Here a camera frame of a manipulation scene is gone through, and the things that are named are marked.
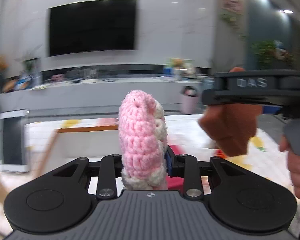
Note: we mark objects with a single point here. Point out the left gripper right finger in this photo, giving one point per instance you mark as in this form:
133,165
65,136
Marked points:
196,188

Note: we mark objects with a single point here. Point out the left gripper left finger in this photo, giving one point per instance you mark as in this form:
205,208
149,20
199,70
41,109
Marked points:
106,185

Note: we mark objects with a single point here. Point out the pink crochet knit item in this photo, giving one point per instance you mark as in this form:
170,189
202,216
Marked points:
143,140

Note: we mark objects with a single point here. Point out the brown sponge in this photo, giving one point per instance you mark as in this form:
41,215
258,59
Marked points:
231,126

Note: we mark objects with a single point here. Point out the orange cardboard box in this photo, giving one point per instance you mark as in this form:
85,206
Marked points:
67,144

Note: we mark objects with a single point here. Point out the person right hand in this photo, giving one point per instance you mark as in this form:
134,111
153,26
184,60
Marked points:
293,164

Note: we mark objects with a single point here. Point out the checked lemon tablecloth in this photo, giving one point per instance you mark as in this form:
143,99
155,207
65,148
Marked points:
263,156

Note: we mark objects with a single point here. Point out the dark cabinet with plants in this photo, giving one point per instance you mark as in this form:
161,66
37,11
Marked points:
271,55

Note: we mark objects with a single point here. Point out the pink waste bin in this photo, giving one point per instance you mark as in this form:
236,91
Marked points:
188,99

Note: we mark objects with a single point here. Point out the teddy bear decoration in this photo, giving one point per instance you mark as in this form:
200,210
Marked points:
179,67

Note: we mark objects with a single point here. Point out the white tablet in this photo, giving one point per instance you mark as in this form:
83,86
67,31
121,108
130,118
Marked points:
15,155

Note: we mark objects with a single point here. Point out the green plant in vase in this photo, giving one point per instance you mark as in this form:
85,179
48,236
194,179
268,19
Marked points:
30,61

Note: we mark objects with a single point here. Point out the dried flower vase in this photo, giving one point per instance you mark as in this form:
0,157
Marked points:
3,67

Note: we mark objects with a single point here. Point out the framed wall picture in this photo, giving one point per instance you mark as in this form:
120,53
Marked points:
235,6

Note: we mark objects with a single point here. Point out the black wall television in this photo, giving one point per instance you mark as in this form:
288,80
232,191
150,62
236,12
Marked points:
100,25

